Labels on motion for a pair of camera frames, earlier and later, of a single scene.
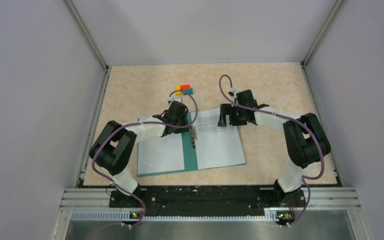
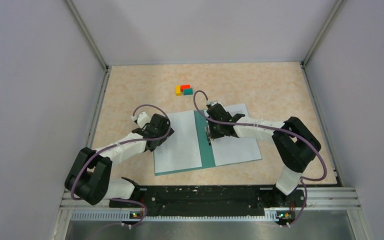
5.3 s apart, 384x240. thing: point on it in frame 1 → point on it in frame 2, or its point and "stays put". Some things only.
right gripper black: [227, 109] → [213, 134]
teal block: [189, 91] stays put
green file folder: [190, 162] → [206, 152]
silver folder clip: [193, 135] → [208, 137]
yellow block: [178, 93] stays put
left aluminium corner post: [106, 68] stays put
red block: [185, 86] stays put
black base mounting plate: [207, 200] stays put
